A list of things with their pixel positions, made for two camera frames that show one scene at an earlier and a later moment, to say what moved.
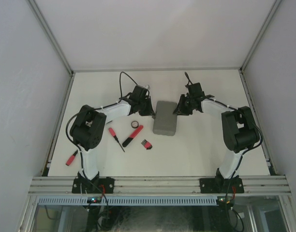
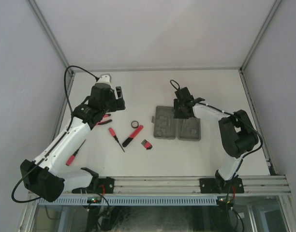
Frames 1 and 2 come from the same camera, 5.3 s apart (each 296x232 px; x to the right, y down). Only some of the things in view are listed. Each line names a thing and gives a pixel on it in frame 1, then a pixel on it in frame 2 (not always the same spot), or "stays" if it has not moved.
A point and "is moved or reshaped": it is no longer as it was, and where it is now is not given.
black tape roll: x=134 y=124 stays
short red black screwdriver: x=113 y=135 stays
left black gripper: x=150 y=111 to x=119 y=104
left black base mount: x=93 y=185 stays
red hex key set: x=147 y=144 stays
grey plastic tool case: x=165 y=118 is moved or reshaped
